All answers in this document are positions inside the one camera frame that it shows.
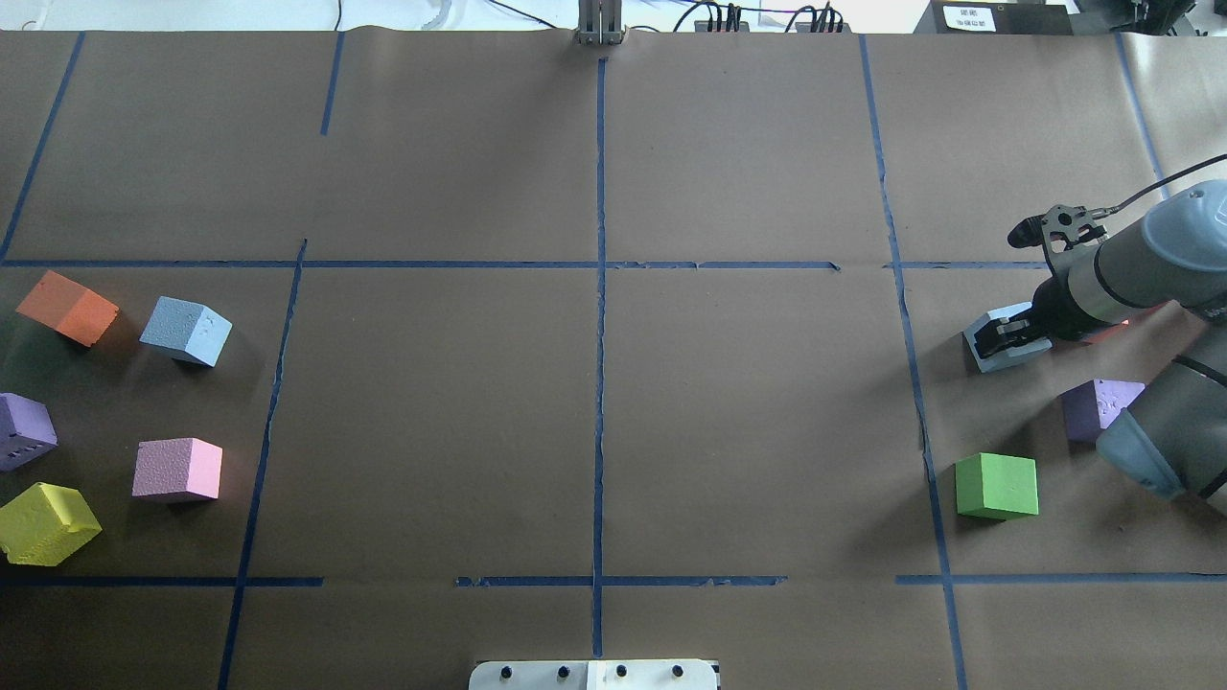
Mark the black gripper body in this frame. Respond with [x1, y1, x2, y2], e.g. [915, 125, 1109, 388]
[1018, 300, 1059, 343]

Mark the light blue foam block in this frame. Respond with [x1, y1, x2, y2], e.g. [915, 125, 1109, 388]
[963, 302, 1053, 373]
[139, 296, 233, 367]

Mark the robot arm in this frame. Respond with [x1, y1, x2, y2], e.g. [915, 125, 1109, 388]
[963, 179, 1226, 514]

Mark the purple foam block right side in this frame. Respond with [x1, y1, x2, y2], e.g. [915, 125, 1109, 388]
[1059, 379, 1146, 443]

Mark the purple foam block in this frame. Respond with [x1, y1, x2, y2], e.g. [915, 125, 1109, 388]
[1, 392, 58, 471]
[1059, 379, 1146, 443]

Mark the green foam block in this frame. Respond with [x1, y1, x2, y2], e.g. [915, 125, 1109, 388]
[955, 451, 1040, 521]

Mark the black power box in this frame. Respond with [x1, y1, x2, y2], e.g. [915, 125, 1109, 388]
[913, 1, 1074, 36]

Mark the pink foam block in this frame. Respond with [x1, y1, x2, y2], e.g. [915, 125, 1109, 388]
[130, 438, 223, 503]

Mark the orange foam block left side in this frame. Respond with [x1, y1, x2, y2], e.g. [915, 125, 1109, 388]
[16, 270, 120, 347]

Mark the yellow foam block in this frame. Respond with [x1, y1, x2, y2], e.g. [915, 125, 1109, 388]
[1, 483, 104, 567]

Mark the purple foam block left side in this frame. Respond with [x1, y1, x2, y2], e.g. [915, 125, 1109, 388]
[1, 392, 58, 471]

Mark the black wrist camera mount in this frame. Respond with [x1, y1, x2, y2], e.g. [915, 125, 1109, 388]
[1007, 204, 1112, 279]

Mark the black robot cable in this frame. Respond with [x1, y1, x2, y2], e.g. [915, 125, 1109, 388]
[1102, 153, 1227, 216]

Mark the aluminium frame post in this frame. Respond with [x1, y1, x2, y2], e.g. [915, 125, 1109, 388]
[574, 0, 626, 45]

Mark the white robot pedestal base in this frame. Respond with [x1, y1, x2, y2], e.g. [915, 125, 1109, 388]
[467, 658, 721, 689]

